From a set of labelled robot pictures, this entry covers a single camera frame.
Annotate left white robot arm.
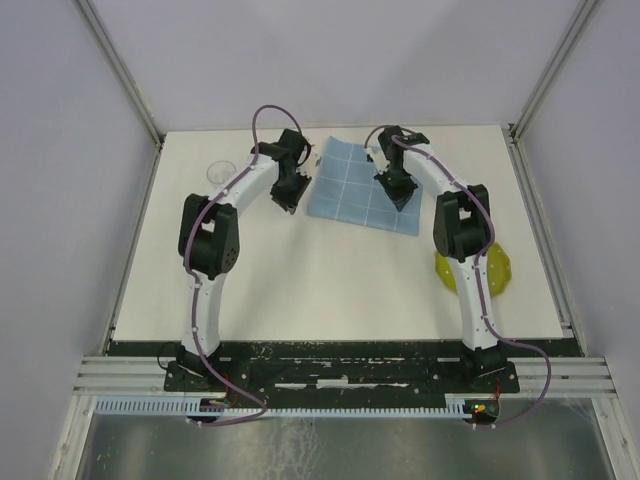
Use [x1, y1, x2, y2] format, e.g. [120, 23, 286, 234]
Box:
[176, 129, 311, 390]

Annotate blue slotted cable duct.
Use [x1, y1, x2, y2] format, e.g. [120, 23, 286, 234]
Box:
[93, 392, 496, 416]

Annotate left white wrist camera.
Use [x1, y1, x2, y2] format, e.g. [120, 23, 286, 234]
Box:
[297, 145, 321, 178]

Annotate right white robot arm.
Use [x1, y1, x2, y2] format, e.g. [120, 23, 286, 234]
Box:
[364, 125, 507, 391]

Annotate left aluminium frame post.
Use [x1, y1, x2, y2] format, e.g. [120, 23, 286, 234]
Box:
[74, 0, 166, 146]

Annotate blue checkered cloth napkin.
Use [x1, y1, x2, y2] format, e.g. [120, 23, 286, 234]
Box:
[307, 136, 422, 236]

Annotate clear plastic cup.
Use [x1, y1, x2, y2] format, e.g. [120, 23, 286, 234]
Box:
[206, 160, 237, 188]

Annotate aluminium frame post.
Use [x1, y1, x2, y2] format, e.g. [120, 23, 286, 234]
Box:
[74, 0, 166, 146]
[510, 0, 602, 143]

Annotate right aluminium frame post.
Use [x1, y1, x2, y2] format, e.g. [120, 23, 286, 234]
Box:
[510, 0, 602, 143]

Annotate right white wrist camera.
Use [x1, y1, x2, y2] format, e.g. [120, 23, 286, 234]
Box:
[365, 146, 390, 175]

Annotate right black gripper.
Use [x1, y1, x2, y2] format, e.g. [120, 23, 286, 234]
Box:
[372, 166, 416, 211]

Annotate aluminium front rail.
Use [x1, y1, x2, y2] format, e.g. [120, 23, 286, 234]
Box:
[74, 357, 617, 398]

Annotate green polka dot plate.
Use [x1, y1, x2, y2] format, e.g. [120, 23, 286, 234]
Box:
[434, 242, 512, 297]

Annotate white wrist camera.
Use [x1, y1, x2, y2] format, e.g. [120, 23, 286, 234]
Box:
[297, 145, 321, 178]
[365, 146, 390, 175]

